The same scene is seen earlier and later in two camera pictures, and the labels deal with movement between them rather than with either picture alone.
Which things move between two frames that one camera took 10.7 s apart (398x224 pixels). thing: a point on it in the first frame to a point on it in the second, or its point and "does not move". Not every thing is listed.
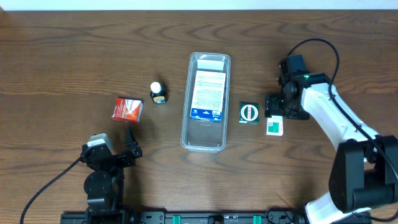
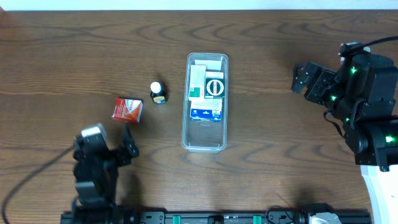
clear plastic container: x=206 y=102 does not move
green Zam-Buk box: x=249 y=113 to x=214 y=88
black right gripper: x=273 y=106 to x=315 y=82
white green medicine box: x=274 y=126 to x=196 y=86
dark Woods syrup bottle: x=158 y=92 does not move
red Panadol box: x=129 y=109 does not move
